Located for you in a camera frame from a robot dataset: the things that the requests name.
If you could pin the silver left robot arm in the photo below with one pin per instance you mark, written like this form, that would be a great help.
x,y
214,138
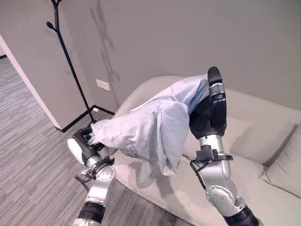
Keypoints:
x,y
94,188

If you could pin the black coat rack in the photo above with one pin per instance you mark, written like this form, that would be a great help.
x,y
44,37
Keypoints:
x,y
68,61

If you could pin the beige sofa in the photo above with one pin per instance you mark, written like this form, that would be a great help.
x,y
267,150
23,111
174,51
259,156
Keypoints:
x,y
247,153

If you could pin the beige sofa cushion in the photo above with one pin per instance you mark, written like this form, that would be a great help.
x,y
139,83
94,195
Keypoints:
x,y
285,164

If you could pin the light blue shirt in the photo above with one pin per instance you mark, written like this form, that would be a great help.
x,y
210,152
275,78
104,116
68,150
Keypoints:
x,y
150,131

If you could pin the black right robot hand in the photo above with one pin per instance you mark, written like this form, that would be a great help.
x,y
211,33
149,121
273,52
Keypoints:
x,y
212,113

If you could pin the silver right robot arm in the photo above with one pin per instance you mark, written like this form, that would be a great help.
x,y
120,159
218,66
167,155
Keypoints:
x,y
218,183

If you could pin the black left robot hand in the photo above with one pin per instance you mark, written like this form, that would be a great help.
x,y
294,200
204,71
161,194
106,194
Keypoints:
x,y
81,143

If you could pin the white wall socket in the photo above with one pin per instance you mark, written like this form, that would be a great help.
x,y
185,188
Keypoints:
x,y
102,85

